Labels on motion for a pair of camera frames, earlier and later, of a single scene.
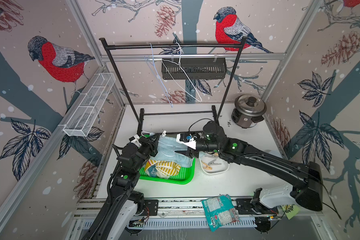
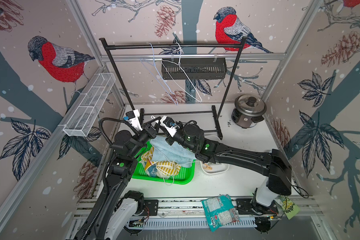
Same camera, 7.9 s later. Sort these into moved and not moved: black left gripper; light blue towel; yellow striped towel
Moved: black left gripper
Not moved: yellow striped towel; light blue towel
